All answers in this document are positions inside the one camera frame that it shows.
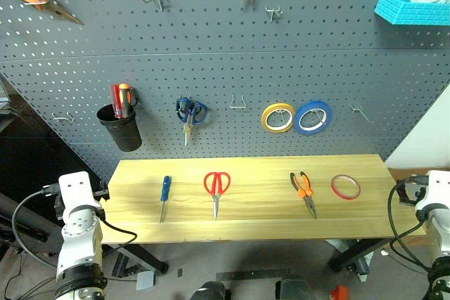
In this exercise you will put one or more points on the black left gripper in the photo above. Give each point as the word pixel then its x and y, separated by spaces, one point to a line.
pixel 101 194

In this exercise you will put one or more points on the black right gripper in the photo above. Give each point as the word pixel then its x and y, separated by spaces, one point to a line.
pixel 418 187

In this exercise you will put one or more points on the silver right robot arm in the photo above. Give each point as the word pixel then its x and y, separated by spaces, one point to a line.
pixel 439 229

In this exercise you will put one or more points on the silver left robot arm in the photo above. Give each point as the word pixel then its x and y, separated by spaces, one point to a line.
pixel 79 240

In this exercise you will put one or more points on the white board panel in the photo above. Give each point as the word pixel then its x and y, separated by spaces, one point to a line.
pixel 422 138

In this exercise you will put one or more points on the black plastic cup holder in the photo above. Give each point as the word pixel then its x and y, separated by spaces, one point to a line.
pixel 121 131

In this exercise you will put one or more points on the red tape roll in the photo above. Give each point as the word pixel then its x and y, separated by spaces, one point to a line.
pixel 335 191

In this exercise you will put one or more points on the black table leg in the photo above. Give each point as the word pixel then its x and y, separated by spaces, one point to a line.
pixel 355 252
pixel 144 258

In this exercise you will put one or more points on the black side furniture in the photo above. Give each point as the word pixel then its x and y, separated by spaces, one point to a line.
pixel 31 159

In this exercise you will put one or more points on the small orange black needle-nose pliers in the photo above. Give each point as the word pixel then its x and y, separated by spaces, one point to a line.
pixel 303 192

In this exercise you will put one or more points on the orange red floor object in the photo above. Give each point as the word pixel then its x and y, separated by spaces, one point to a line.
pixel 339 293

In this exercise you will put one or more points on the blue tape roll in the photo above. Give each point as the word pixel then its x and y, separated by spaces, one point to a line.
pixel 299 124

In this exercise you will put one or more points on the dark rounded shape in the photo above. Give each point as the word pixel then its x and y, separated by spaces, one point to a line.
pixel 211 291
pixel 297 289

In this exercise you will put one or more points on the yellow tape roll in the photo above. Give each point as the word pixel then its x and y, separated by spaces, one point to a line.
pixel 264 119

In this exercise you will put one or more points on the dark metal floor bar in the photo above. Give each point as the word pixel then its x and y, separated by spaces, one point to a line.
pixel 253 273

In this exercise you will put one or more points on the grey perforated pegboard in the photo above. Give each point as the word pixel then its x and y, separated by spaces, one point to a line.
pixel 218 61

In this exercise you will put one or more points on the teal brick-pattern box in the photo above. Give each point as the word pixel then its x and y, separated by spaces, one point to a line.
pixel 411 10

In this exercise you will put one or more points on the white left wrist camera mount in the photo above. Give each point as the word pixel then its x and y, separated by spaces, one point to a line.
pixel 75 191

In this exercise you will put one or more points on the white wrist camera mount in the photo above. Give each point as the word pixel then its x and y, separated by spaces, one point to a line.
pixel 75 191
pixel 437 187

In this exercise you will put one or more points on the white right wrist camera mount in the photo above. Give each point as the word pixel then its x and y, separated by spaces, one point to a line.
pixel 437 187

